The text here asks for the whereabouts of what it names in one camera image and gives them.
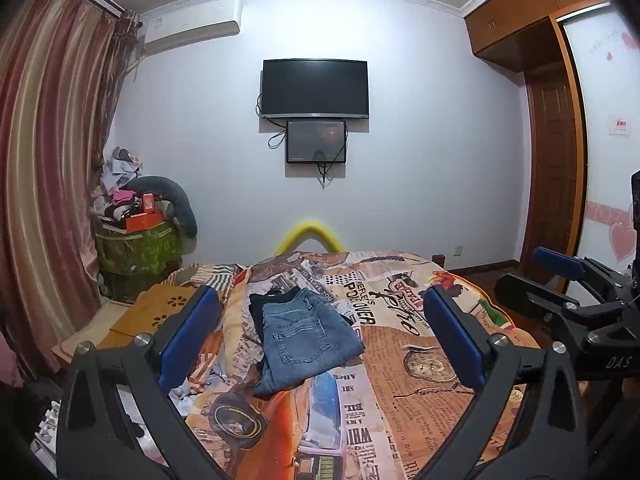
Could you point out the pink heart sticker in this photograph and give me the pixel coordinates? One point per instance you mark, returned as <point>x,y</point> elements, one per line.
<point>622,237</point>

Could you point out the white label sticker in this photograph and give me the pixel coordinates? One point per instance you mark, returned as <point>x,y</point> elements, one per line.
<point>620,126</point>

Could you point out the grey plush pillow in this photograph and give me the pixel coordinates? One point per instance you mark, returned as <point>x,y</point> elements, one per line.
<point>180,210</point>

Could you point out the green storage bag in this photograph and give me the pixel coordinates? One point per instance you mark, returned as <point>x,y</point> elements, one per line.
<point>140,255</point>

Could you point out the red box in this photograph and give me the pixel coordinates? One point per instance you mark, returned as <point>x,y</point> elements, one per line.
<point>147,203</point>

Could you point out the orange box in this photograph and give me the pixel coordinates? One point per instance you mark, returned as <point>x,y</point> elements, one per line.
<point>144,222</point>

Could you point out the wooden door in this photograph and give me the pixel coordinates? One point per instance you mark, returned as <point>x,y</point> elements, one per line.
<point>550,170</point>

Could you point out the yellow foam noodle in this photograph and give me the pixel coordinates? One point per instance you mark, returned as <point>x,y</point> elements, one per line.
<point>310,226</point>

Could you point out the black pants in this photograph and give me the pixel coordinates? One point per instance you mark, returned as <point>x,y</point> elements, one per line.
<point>257,315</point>

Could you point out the white air conditioner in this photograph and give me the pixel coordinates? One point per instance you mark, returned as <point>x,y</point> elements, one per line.
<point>190,25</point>

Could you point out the small black wall monitor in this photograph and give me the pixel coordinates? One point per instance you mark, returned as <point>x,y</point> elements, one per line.
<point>315,142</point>

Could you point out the white sliding wardrobe door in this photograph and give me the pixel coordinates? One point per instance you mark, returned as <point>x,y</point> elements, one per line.
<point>605,170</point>

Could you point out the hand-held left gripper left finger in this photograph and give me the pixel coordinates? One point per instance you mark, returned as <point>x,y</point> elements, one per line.
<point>192,330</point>

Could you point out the striped pink curtain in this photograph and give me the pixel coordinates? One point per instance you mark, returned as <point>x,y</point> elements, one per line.
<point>45,160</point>

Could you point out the white cloth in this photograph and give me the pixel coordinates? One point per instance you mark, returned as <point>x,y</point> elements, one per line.
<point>176,391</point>

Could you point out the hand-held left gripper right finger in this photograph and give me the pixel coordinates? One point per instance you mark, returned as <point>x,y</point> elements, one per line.
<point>457,340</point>

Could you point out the pile of clothes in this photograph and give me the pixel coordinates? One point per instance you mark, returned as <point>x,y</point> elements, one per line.
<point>117,180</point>

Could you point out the printed blanket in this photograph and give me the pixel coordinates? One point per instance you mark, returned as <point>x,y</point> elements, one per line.
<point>400,360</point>

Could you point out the black wall television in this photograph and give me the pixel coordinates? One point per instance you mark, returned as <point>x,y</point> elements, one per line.
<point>315,87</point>

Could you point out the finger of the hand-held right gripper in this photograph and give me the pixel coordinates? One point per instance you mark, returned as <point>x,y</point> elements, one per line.
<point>557,262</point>
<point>545,305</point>

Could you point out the wooden lap desk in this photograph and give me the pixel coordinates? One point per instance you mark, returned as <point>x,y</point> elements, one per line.
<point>145,310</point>

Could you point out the wooden wardrobe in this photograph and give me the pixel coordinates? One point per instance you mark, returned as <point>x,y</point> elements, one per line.
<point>515,15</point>

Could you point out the pink garment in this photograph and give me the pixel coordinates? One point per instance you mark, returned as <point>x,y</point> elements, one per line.
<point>7,360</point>

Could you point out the blue jeans pants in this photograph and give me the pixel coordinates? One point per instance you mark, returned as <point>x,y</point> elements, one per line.
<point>300,340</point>

